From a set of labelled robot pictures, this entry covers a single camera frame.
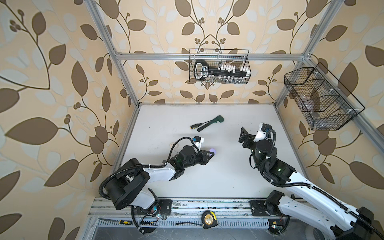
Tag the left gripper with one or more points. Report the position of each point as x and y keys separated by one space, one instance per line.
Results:
x=203 y=154

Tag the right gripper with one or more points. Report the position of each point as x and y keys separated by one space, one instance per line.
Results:
x=243 y=138

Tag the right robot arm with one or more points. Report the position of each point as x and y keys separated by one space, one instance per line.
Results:
x=322 y=211

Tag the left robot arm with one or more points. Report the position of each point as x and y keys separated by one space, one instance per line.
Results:
x=128 y=185

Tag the black yellow screwdriver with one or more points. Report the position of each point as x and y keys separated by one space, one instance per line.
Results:
x=199 y=125

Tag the green pipe wrench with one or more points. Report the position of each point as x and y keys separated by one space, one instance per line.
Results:
x=218 y=119

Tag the yellow black tape measure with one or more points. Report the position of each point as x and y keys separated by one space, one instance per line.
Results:
x=209 y=220

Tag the black socket tool set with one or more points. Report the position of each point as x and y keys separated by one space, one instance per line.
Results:
x=202 y=70

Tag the grey tape roll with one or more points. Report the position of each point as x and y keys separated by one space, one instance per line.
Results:
x=312 y=233

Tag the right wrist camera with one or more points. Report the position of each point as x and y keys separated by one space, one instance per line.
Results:
x=263 y=132

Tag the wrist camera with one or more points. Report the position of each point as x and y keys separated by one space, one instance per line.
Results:
x=198 y=141
x=263 y=132

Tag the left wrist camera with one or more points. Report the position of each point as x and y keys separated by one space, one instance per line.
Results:
x=198 y=141

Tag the back wire basket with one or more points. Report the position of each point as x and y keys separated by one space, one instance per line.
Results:
x=236 y=57

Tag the wire basket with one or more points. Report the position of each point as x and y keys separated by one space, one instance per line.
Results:
x=236 y=57
x=326 y=103

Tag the right wire basket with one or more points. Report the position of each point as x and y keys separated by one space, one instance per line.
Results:
x=326 y=103

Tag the small yellow-handled screwdriver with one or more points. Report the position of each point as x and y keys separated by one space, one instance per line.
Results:
x=119 y=222

